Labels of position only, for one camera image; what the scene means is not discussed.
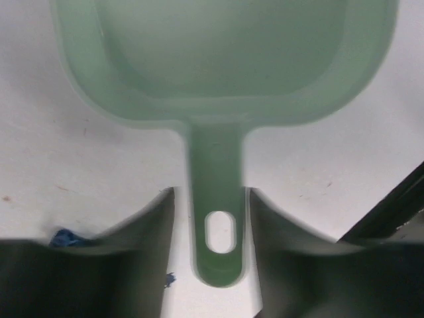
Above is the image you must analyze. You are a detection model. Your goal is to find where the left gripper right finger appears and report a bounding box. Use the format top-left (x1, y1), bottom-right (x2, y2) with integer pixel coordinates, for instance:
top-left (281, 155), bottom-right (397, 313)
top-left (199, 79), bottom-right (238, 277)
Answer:
top-left (249, 189), bottom-right (423, 317)

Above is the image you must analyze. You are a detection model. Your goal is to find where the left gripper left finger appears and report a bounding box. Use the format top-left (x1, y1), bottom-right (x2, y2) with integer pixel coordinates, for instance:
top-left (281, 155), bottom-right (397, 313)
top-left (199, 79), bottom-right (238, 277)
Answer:
top-left (1, 187), bottom-right (175, 317)

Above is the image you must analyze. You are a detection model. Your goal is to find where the green plastic dustpan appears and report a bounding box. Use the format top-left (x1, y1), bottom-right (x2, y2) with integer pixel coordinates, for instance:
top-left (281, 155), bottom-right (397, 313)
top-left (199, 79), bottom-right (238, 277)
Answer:
top-left (50, 1), bottom-right (399, 288)

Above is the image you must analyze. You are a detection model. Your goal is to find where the large dark blue paper scrap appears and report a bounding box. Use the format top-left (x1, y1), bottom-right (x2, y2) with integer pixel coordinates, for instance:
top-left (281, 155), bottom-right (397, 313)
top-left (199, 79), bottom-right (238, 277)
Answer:
top-left (164, 272), bottom-right (176, 289)

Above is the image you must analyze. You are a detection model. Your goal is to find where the small dark blue paper scrap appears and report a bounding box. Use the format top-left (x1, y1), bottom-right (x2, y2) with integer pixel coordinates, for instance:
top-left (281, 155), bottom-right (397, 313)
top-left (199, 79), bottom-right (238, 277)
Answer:
top-left (48, 229), bottom-right (93, 248)

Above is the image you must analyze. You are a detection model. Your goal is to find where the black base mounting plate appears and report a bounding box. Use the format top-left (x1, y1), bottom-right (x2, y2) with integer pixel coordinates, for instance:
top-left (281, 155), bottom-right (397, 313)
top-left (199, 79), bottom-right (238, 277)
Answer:
top-left (341, 164), bottom-right (423, 242)

